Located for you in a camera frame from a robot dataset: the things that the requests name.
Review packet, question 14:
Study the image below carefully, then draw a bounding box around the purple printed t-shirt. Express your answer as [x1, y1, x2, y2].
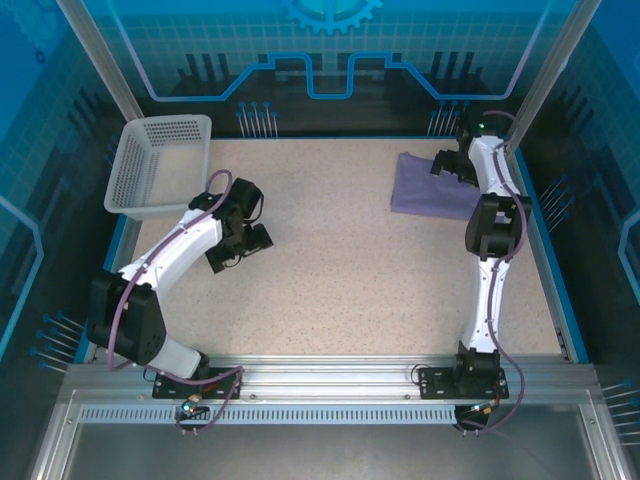
[389, 152, 481, 221]

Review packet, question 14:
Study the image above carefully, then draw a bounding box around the grey perforated plastic basket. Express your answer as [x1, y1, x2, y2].
[103, 113, 213, 222]

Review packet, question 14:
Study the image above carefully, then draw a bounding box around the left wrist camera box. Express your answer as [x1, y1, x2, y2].
[228, 178, 265, 224]

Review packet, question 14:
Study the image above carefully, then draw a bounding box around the aluminium frame post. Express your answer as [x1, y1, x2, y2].
[54, 0, 144, 121]
[502, 0, 604, 156]

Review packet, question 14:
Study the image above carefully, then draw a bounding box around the aluminium frame rail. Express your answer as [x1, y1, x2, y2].
[64, 353, 599, 407]

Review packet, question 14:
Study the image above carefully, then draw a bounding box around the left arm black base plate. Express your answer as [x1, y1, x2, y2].
[152, 367, 244, 401]

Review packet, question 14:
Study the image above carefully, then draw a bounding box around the slotted grey cable duct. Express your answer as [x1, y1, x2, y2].
[78, 405, 459, 425]

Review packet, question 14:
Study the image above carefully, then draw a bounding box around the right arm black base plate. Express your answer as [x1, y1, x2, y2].
[417, 366, 510, 400]

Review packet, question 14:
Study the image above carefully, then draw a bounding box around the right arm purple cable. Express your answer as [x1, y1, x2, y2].
[452, 109, 534, 436]

